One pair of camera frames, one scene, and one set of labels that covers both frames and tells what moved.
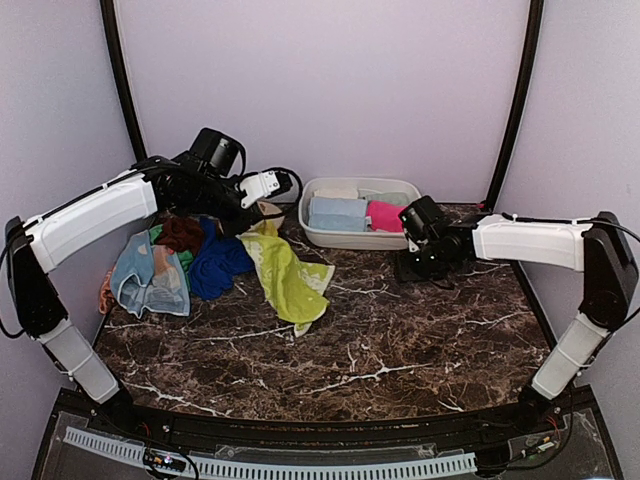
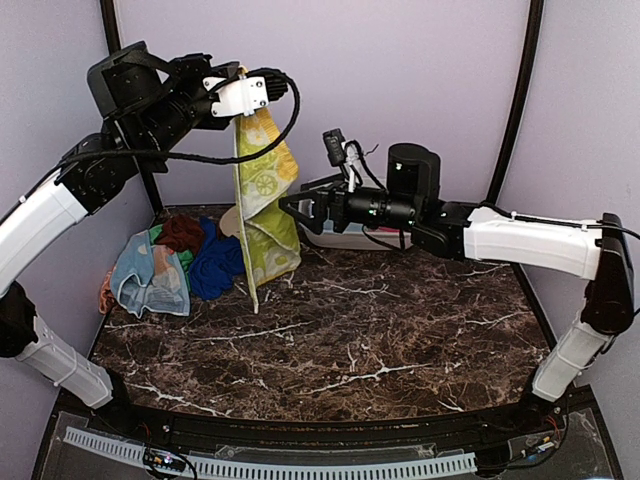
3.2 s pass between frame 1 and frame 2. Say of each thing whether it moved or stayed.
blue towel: stayed
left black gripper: moved
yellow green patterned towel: moved
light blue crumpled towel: stayed
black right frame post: stayed
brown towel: stayed
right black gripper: moved
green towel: stayed
